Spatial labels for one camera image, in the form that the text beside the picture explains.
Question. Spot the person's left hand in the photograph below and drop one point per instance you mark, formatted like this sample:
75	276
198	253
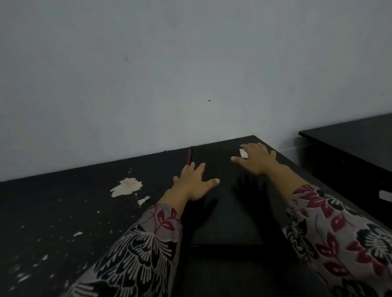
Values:
191	186

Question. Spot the person's right hand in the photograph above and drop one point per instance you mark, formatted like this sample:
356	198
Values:
258	159

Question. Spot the person's right thumb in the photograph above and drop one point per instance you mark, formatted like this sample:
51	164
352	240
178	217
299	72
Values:
238	159

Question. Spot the person's left little finger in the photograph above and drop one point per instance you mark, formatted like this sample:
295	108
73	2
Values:
175	180

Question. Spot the person's left middle finger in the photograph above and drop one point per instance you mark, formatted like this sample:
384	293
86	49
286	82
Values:
191	169

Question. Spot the person's right little finger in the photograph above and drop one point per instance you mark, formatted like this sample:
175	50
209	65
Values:
272	154

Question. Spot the person's left thumb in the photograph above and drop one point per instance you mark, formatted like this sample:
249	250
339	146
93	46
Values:
211	183

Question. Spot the person's left forearm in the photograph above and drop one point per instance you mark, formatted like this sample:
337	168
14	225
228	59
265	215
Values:
137	254

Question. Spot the person's right forearm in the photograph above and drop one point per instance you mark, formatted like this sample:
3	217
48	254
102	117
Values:
330	232

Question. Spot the white rectangular sticker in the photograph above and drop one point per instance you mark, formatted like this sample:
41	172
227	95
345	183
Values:
243	154

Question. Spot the dark red pencil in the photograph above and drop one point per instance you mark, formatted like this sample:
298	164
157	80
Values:
189	156

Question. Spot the black flat laptop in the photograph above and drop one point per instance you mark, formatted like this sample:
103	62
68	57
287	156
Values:
228	220

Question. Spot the black side table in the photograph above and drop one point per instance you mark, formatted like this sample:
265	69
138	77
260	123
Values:
352	159

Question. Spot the white label on side table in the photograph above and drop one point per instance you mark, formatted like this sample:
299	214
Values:
386	196

